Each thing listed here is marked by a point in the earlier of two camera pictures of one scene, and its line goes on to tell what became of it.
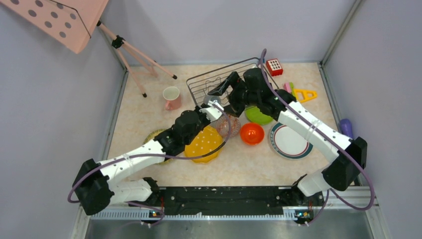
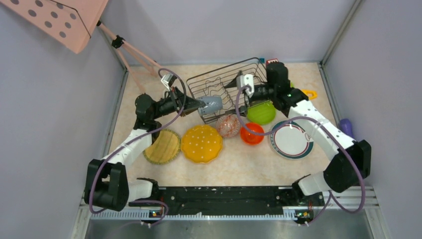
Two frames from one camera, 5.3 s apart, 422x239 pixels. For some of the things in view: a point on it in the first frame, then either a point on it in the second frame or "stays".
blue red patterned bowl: x=222 y=126 stays
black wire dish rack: x=199 y=86 stays
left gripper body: x=206 y=111 -> x=169 y=104
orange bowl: x=252 y=134 stays
